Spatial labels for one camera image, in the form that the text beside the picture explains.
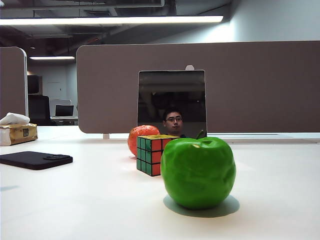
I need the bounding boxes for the orange plastic fruit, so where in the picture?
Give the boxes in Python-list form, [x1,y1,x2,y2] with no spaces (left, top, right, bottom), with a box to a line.
[127,124,161,160]

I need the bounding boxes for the green plastic apple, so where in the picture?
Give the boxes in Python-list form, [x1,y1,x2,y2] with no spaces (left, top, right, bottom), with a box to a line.
[160,129,237,210]

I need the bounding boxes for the square tabletop mirror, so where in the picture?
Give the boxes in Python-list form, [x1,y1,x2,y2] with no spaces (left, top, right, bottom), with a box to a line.
[136,69,208,140]

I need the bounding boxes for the Rubik's cube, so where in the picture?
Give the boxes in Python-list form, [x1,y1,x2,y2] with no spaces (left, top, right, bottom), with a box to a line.
[136,134,181,177]

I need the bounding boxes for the background laptop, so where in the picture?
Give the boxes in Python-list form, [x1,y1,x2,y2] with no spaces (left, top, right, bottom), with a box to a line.
[54,104,75,118]

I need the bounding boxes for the long ceiling light strip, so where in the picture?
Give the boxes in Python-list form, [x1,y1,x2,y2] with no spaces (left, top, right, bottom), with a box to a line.
[0,15,225,26]

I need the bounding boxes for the black office chair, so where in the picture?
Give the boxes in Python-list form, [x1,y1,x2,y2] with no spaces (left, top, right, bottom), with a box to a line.
[27,94,51,126]

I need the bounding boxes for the short ceiling light strip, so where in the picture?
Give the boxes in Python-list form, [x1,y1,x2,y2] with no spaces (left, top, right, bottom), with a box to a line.
[29,56,76,60]

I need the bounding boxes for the black smartphone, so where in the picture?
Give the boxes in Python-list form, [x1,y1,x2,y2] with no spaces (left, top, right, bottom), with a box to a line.
[0,150,74,171]

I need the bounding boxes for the yellow tissue pack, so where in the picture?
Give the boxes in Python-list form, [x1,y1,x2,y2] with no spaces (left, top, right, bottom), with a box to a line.
[0,122,38,146]

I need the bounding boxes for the white tissue sheet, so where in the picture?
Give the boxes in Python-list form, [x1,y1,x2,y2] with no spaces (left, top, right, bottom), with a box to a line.
[0,112,31,125]

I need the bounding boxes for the narrow brown desk partition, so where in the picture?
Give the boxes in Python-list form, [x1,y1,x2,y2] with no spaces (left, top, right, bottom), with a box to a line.
[0,46,28,119]

